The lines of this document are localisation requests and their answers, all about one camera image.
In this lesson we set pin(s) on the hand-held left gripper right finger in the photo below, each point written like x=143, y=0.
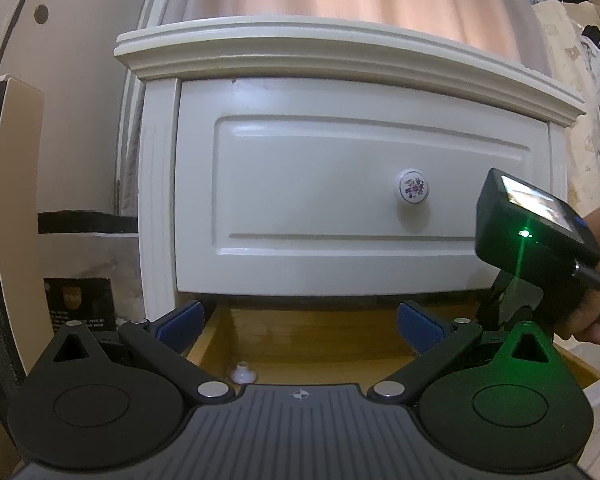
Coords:
x=419, y=327

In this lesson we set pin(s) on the floral ceramic drawer knob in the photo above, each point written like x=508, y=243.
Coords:
x=411, y=186

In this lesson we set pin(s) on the wooden drawer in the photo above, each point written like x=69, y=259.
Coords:
x=300, y=330

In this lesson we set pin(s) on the round brown wall cap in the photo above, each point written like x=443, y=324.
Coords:
x=41, y=13

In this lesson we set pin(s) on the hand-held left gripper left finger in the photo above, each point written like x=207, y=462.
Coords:
x=184, y=324

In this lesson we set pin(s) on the small black printed box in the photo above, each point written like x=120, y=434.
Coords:
x=77, y=305

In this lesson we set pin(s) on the white nightstand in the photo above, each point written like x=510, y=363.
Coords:
x=155, y=185

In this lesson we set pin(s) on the beige patterned cloth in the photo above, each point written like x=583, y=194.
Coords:
x=570, y=110

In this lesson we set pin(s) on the black shelf board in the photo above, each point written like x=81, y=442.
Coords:
x=87, y=222

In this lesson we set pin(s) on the small white plastic piece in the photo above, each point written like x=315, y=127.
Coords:
x=242, y=374

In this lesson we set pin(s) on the person's right hand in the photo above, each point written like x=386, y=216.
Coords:
x=597, y=317

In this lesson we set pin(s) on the closed white panel drawer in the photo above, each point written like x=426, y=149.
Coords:
x=305, y=185

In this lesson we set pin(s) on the tall black and beige box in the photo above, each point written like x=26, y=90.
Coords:
x=10, y=210

